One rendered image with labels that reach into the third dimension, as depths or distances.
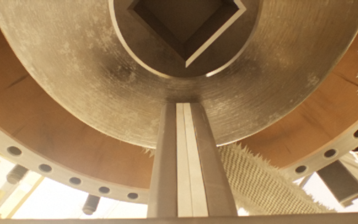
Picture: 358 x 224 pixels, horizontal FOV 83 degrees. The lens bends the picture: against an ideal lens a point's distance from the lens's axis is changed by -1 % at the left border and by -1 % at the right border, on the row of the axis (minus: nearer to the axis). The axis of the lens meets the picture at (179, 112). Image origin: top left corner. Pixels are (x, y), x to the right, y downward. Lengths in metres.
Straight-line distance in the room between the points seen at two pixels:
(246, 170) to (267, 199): 0.03
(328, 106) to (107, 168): 0.23
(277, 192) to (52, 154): 0.21
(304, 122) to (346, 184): 0.09
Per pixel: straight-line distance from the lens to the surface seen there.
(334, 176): 0.31
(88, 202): 0.29
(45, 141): 0.24
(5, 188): 4.96
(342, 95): 0.25
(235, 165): 0.17
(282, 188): 0.20
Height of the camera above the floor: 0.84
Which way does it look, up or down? 23 degrees up
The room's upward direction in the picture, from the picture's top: 131 degrees clockwise
